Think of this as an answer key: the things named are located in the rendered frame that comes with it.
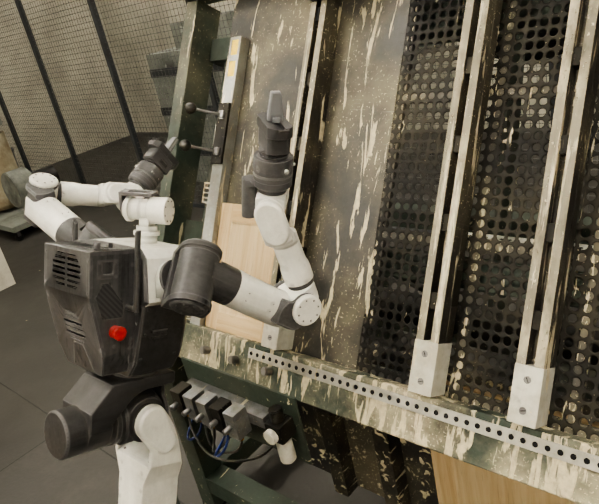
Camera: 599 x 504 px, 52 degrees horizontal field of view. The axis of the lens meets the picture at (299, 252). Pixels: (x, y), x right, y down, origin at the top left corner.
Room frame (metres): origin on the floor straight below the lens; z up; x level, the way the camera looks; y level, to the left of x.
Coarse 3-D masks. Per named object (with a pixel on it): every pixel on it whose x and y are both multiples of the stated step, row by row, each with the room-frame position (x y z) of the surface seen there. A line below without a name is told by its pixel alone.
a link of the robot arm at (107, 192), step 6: (102, 186) 1.83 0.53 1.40; (108, 186) 1.82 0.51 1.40; (114, 186) 1.82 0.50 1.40; (120, 186) 1.83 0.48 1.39; (126, 186) 1.83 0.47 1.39; (132, 186) 1.84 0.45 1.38; (138, 186) 1.85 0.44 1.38; (102, 192) 1.81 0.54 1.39; (108, 192) 1.80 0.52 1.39; (114, 192) 1.81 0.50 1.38; (102, 198) 1.81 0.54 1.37; (108, 198) 1.80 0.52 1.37; (114, 198) 1.80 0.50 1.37; (138, 198) 1.83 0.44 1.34; (102, 204) 1.81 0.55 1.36; (108, 204) 1.81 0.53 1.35; (114, 204) 1.81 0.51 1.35
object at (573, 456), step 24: (264, 360) 1.52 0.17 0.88; (288, 360) 1.46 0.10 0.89; (336, 384) 1.33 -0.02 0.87; (360, 384) 1.29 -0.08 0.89; (408, 408) 1.18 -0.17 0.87; (432, 408) 1.14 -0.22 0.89; (480, 432) 1.05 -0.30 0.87; (504, 432) 1.02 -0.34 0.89; (552, 456) 0.94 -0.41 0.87; (576, 456) 0.91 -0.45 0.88
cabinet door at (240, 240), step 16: (224, 208) 1.91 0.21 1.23; (240, 208) 1.86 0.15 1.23; (224, 224) 1.88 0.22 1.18; (240, 224) 1.84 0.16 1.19; (256, 224) 1.79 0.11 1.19; (224, 240) 1.86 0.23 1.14; (240, 240) 1.81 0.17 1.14; (256, 240) 1.77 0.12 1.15; (224, 256) 1.83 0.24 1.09; (240, 256) 1.79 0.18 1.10; (256, 256) 1.74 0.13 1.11; (272, 256) 1.69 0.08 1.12; (256, 272) 1.72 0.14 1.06; (208, 320) 1.78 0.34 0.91; (224, 320) 1.73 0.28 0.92; (240, 320) 1.69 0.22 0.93; (256, 320) 1.64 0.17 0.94; (240, 336) 1.66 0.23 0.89; (256, 336) 1.62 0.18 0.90
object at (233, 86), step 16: (240, 48) 2.10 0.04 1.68; (240, 64) 2.09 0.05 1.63; (240, 80) 2.07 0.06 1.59; (224, 96) 2.07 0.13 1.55; (240, 96) 2.06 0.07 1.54; (224, 160) 1.97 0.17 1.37; (224, 176) 1.96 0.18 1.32; (224, 192) 1.94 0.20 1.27; (208, 208) 1.93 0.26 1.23; (208, 224) 1.91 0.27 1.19; (208, 240) 1.88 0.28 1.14; (192, 320) 1.80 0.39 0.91
